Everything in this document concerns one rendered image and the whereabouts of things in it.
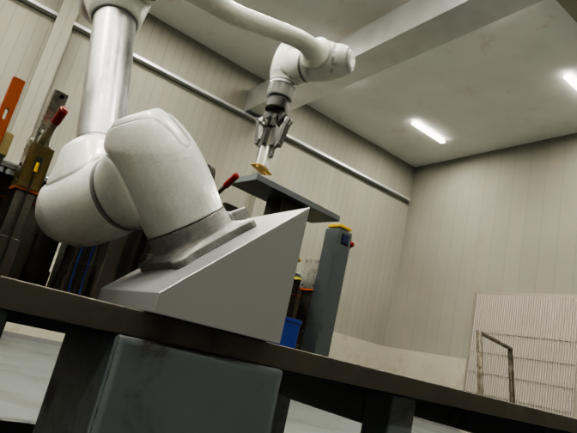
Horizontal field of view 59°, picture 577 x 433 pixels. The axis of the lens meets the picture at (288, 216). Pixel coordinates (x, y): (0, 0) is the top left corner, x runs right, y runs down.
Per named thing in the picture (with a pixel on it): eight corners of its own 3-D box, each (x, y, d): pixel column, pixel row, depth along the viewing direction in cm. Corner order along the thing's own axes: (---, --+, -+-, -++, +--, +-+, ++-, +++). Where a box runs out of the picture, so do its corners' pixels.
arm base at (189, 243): (275, 216, 99) (263, 189, 98) (179, 269, 86) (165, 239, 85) (227, 225, 113) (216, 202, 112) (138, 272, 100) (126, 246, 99)
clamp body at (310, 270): (298, 356, 193) (318, 263, 203) (320, 362, 184) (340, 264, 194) (283, 353, 189) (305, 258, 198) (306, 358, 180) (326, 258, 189)
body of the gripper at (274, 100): (294, 106, 168) (288, 131, 166) (272, 106, 172) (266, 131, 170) (285, 94, 162) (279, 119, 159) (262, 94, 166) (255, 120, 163)
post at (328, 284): (312, 358, 174) (338, 234, 186) (329, 362, 168) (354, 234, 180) (297, 355, 169) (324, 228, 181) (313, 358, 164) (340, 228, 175)
